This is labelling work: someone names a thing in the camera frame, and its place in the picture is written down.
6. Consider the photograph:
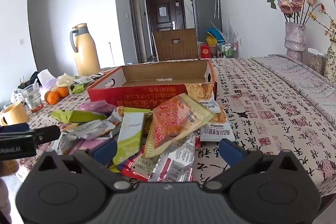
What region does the white mop pole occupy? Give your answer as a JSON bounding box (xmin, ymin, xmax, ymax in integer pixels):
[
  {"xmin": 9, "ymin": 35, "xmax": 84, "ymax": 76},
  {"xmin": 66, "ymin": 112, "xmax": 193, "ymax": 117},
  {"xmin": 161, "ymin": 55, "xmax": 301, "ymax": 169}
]
[{"xmin": 108, "ymin": 42, "xmax": 116, "ymax": 65}]

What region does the grey interior door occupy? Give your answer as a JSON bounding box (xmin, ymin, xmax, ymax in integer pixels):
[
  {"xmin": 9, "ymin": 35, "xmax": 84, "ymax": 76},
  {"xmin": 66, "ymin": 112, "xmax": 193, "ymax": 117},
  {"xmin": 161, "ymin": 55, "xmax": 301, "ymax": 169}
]
[{"xmin": 129, "ymin": 0, "xmax": 142, "ymax": 63}]

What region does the pale pink vase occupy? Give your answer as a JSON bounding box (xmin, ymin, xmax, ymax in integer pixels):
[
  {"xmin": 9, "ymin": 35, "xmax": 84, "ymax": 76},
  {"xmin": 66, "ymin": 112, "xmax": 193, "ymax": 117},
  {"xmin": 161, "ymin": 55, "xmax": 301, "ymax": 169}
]
[{"xmin": 284, "ymin": 22, "xmax": 307, "ymax": 63}]

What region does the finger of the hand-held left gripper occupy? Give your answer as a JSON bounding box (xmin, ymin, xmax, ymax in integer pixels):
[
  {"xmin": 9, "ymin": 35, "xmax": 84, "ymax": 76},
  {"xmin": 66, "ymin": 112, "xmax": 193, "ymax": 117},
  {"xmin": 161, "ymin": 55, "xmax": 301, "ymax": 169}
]
[{"xmin": 28, "ymin": 125, "xmax": 61, "ymax": 145}]

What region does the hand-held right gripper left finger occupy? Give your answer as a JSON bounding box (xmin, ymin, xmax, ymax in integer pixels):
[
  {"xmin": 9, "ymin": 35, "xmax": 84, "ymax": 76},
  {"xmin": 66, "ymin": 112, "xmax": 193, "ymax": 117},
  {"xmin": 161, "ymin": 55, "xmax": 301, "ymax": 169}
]
[{"xmin": 33, "ymin": 138, "xmax": 134, "ymax": 192}]

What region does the grey folded blanket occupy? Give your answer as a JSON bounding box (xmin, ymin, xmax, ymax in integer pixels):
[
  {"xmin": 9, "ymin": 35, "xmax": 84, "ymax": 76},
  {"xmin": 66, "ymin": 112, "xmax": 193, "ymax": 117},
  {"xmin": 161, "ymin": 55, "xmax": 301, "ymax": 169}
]
[{"xmin": 251, "ymin": 54, "xmax": 336, "ymax": 132}]

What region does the pale feather decoration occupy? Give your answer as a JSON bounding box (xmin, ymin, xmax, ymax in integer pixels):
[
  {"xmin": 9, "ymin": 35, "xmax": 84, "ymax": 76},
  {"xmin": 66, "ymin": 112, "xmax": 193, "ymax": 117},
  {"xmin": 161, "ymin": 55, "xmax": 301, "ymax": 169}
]
[{"xmin": 223, "ymin": 19, "xmax": 238, "ymax": 42}]

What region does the wooden chair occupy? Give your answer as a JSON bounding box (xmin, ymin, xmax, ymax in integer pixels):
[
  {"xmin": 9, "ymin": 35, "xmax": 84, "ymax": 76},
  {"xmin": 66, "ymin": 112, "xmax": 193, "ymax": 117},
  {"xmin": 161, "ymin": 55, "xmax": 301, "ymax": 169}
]
[{"xmin": 153, "ymin": 28, "xmax": 199, "ymax": 62}]

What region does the floral pattern vase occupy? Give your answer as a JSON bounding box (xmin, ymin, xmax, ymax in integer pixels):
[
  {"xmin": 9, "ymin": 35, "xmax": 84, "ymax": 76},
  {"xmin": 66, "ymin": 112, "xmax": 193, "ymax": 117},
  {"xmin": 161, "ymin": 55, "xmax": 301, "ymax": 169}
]
[{"xmin": 324, "ymin": 40, "xmax": 336, "ymax": 85}]

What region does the red gift box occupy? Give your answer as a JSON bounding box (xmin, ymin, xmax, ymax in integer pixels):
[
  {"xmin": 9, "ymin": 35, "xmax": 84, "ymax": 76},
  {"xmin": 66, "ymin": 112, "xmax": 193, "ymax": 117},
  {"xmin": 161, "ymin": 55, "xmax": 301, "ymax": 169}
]
[{"xmin": 200, "ymin": 43, "xmax": 212, "ymax": 59}]

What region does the orange fruit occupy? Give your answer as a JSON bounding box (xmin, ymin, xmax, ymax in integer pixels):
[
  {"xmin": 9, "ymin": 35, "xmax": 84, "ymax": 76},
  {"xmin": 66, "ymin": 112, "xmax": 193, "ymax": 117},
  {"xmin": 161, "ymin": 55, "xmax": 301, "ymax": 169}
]
[
  {"xmin": 56, "ymin": 86, "xmax": 69, "ymax": 98},
  {"xmin": 45, "ymin": 91, "xmax": 59, "ymax": 105}
]

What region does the clear plastic cup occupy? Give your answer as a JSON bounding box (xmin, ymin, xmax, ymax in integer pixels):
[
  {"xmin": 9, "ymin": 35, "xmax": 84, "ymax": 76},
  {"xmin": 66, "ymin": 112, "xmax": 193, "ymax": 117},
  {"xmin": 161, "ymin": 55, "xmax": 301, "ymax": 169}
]
[{"xmin": 21, "ymin": 82, "xmax": 44, "ymax": 114}]

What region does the person's left forearm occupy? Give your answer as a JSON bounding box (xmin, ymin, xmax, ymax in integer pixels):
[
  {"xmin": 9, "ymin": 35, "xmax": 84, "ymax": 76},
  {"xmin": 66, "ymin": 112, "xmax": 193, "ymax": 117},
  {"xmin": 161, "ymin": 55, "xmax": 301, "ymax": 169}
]
[{"xmin": 0, "ymin": 160, "xmax": 20, "ymax": 224}]

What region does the silver snack packet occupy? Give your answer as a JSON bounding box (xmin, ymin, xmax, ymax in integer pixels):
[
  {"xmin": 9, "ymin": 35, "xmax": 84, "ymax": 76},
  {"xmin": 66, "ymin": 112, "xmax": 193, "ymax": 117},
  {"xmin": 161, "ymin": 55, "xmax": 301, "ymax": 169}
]
[{"xmin": 61, "ymin": 119, "xmax": 116, "ymax": 141}]

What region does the red cardboard box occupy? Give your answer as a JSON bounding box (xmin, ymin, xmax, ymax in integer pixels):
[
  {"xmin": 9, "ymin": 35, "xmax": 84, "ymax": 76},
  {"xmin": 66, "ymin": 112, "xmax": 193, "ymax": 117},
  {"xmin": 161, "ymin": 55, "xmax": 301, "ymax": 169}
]
[{"xmin": 87, "ymin": 59, "xmax": 218, "ymax": 110}]

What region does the clear storage jar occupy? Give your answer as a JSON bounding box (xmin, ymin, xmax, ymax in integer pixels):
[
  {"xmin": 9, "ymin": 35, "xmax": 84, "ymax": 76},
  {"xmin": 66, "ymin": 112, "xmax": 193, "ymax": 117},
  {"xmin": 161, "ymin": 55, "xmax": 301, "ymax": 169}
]
[{"xmin": 307, "ymin": 48, "xmax": 327, "ymax": 76}]

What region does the long white green snack packet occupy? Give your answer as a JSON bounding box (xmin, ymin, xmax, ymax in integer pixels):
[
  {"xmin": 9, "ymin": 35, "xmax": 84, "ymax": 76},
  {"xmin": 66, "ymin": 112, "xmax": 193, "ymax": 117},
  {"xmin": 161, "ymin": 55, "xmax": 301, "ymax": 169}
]
[{"xmin": 109, "ymin": 112, "xmax": 146, "ymax": 173}]

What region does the large orange snack packet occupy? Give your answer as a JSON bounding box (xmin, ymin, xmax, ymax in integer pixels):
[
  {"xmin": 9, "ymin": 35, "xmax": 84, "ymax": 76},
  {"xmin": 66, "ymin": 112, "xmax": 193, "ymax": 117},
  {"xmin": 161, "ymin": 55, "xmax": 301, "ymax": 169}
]
[{"xmin": 144, "ymin": 93, "xmax": 216, "ymax": 159}]

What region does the small green snack packet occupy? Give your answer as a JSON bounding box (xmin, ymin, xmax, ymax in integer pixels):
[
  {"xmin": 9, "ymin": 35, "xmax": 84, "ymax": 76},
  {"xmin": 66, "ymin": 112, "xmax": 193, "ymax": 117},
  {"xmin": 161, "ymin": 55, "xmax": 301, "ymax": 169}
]
[{"xmin": 71, "ymin": 84, "xmax": 88, "ymax": 94}]

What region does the large green snack packet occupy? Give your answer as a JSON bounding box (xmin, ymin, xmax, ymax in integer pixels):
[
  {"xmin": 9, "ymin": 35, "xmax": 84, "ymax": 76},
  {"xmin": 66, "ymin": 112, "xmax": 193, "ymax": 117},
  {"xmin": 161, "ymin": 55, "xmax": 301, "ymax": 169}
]
[{"xmin": 50, "ymin": 109, "xmax": 108, "ymax": 124}]

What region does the dark brown entrance door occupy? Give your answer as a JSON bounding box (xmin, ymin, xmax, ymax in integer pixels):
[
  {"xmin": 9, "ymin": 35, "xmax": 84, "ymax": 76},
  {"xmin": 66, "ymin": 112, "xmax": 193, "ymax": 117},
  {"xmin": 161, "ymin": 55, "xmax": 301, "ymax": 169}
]
[{"xmin": 145, "ymin": 0, "xmax": 187, "ymax": 62}]

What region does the purple tissue pack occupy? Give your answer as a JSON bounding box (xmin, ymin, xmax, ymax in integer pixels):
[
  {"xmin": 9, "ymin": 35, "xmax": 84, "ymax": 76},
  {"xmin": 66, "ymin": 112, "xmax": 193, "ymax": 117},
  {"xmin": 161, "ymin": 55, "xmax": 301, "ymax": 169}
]
[{"xmin": 37, "ymin": 69, "xmax": 59, "ymax": 101}]

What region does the wire trolley rack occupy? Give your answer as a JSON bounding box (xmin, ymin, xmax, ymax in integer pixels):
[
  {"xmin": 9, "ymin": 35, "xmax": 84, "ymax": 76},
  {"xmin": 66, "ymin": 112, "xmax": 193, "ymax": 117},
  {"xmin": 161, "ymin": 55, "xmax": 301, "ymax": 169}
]
[{"xmin": 217, "ymin": 40, "xmax": 238, "ymax": 58}]

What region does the grey refrigerator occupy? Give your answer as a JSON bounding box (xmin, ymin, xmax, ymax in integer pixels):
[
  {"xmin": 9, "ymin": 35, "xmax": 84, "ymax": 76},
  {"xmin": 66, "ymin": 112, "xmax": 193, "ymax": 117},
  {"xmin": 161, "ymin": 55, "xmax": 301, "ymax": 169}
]
[{"xmin": 190, "ymin": 0, "xmax": 222, "ymax": 42}]

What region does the yellow thermos jug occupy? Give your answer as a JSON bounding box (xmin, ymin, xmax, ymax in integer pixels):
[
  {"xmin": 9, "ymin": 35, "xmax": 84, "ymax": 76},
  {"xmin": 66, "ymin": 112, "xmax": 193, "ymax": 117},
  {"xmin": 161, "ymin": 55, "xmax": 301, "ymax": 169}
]
[{"xmin": 70, "ymin": 23, "xmax": 101, "ymax": 77}]

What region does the yellow flower branch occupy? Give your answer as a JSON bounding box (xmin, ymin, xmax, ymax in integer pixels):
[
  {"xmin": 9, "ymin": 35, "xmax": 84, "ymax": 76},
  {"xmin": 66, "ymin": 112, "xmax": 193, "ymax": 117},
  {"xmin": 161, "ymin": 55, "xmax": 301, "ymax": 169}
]
[{"xmin": 314, "ymin": 0, "xmax": 336, "ymax": 43}]

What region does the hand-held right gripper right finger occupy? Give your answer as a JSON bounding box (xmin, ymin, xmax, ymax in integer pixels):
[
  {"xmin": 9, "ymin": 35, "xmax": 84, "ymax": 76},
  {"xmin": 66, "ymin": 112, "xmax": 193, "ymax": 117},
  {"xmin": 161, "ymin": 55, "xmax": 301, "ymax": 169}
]
[{"xmin": 203, "ymin": 138, "xmax": 303, "ymax": 193}]

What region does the pink snack packet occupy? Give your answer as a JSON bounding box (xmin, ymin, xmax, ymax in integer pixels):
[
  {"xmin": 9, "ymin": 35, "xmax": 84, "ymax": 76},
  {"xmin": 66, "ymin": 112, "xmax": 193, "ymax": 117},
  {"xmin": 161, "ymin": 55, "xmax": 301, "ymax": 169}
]
[
  {"xmin": 78, "ymin": 100, "xmax": 118, "ymax": 115},
  {"xmin": 70, "ymin": 139, "xmax": 107, "ymax": 157}
]

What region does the blue plastic dustpan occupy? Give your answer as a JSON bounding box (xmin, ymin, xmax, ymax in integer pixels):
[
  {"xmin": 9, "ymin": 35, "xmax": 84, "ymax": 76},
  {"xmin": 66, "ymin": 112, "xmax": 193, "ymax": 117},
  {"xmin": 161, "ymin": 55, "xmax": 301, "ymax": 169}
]
[{"xmin": 205, "ymin": 27, "xmax": 223, "ymax": 41}]

